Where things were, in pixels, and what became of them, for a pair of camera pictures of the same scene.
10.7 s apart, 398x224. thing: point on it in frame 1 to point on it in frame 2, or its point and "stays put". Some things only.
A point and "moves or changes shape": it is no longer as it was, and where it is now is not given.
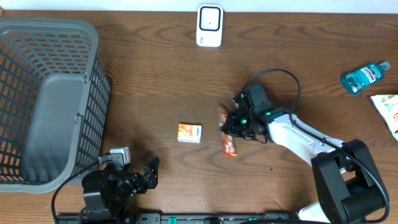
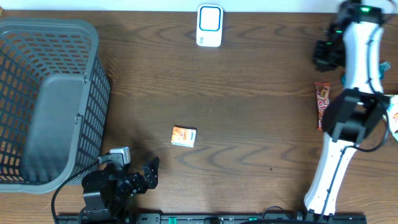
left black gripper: (139, 185) stays put
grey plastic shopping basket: (54, 101) stays put
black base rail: (174, 218) stays put
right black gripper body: (240, 126) to (329, 52)
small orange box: (189, 133) moves or changes shape
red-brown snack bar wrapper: (230, 143) to (322, 98)
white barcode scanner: (209, 25) stays put
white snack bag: (387, 104) stays put
